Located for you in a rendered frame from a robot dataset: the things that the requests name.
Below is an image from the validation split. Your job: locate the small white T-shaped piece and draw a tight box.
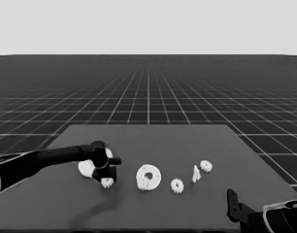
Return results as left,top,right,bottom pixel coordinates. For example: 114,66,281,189
191,164,202,184

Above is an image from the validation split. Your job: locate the white round pinned carrier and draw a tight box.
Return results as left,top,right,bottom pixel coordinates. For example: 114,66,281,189
135,163,162,192

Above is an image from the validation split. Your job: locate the large thick white disc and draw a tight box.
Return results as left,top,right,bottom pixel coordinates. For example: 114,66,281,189
78,148,114,179

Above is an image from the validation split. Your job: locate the small white toothed gear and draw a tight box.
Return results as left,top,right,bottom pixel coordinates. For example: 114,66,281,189
100,178,116,189
170,178,185,195
137,177,150,192
199,159,214,174

